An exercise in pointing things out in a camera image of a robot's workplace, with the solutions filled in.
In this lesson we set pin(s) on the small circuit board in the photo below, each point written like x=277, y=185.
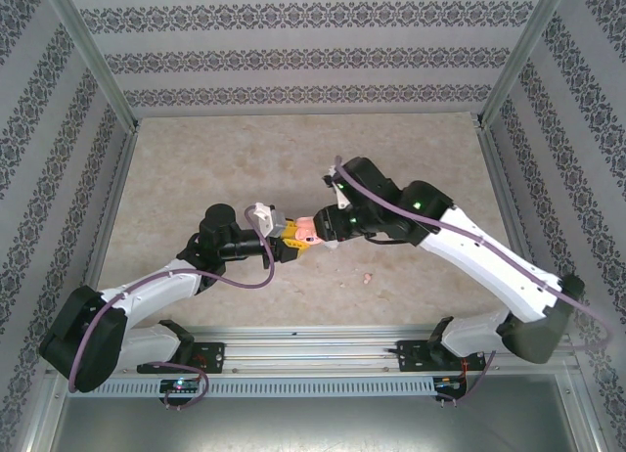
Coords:
x=450, y=384
x=181, y=385

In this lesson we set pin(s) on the aluminium side rail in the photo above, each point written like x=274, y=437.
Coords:
x=116, y=188
x=500, y=178

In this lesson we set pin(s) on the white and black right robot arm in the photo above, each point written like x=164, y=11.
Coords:
x=479, y=261

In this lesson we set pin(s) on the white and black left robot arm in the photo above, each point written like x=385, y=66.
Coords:
x=147, y=285

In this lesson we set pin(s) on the aluminium frame post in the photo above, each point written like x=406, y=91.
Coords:
x=519, y=56
x=95, y=60

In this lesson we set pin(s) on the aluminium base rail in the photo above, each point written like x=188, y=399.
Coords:
x=313, y=347

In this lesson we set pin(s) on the grey sheet metal panel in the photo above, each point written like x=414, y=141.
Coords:
x=313, y=427

